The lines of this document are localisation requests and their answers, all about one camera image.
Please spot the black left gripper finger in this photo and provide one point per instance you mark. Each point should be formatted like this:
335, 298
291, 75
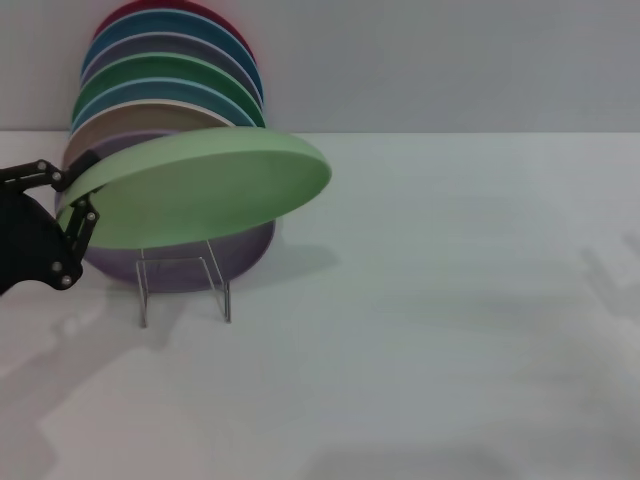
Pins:
80, 225
35, 172

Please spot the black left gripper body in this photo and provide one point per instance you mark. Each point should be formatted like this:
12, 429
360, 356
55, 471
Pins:
30, 240

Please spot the light green plate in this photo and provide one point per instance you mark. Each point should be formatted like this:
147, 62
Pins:
200, 190

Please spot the beige plate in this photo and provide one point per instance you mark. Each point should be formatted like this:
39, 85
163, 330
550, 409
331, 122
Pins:
140, 117

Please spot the light blue plate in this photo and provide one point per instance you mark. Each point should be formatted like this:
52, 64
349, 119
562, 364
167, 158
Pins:
150, 90

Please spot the dark green plate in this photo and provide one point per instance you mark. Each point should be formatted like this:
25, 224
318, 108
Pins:
165, 67

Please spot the lavender plate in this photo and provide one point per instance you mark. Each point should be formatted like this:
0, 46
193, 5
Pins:
250, 250

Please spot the grey purple plate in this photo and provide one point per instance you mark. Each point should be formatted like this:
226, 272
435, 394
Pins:
165, 45

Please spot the teal plate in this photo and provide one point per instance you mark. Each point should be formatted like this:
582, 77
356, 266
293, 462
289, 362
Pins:
150, 25

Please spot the red plate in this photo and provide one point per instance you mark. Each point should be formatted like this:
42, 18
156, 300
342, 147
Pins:
225, 15

